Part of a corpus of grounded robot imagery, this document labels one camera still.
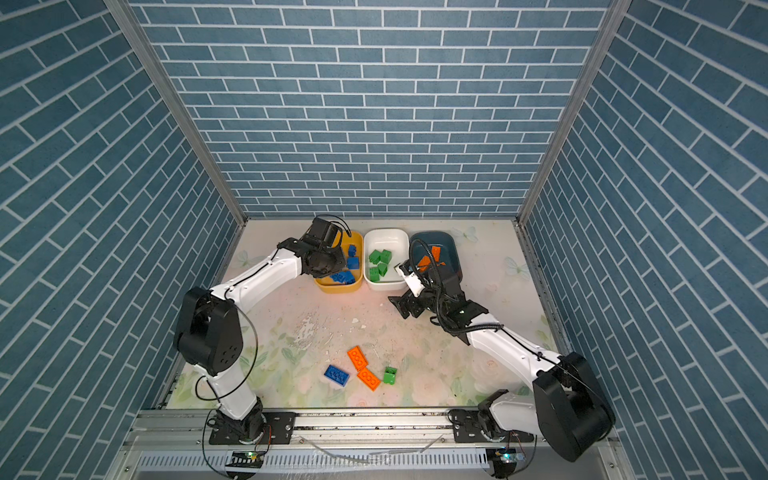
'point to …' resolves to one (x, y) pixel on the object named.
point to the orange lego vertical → (436, 252)
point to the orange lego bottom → (369, 379)
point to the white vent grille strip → (322, 460)
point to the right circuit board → (510, 455)
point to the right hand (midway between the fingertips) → (399, 283)
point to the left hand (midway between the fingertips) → (344, 262)
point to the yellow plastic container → (343, 240)
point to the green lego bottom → (389, 376)
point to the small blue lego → (352, 250)
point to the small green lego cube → (385, 256)
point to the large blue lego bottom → (337, 375)
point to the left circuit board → (246, 458)
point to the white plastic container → (395, 240)
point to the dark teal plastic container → (448, 264)
